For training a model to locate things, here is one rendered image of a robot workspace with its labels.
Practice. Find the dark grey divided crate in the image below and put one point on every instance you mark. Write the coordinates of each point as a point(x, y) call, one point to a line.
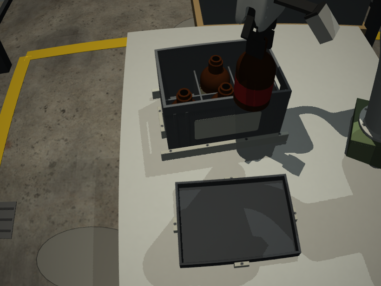
point(207, 120)

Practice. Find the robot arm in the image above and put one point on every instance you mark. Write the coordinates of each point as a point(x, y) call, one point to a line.
point(325, 27)

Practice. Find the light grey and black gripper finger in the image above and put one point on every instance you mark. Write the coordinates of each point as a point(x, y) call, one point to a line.
point(269, 34)
point(255, 44)

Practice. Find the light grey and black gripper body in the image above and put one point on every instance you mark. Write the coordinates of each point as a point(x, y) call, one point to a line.
point(266, 12)

